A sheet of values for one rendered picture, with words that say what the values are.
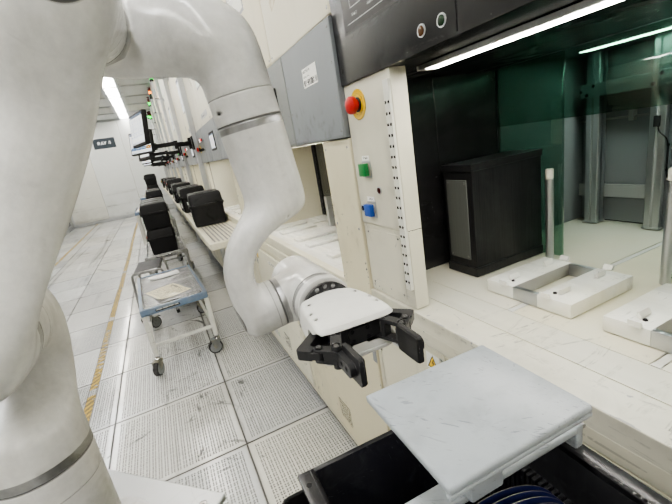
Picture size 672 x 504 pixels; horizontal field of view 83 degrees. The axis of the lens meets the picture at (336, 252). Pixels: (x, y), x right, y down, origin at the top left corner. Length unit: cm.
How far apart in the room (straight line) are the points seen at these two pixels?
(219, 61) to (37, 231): 28
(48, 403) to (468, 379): 51
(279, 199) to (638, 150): 124
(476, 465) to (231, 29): 50
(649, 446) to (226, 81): 70
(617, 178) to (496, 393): 132
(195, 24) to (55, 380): 49
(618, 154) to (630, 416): 105
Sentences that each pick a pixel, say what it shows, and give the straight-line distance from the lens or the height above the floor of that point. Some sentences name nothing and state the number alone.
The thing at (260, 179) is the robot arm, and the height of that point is 124.
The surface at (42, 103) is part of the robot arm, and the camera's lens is 51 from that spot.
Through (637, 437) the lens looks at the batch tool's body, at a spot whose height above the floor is 86.
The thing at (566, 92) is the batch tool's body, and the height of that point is 130.
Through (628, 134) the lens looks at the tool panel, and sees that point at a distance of 155.
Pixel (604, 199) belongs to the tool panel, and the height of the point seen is 94.
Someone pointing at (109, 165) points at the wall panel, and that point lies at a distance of 1407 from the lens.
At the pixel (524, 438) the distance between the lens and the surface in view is 29.
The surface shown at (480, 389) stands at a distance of 32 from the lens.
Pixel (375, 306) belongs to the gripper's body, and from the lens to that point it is 47.
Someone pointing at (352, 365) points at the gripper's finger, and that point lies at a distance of 39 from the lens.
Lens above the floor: 128
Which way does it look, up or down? 16 degrees down
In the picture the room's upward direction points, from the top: 10 degrees counter-clockwise
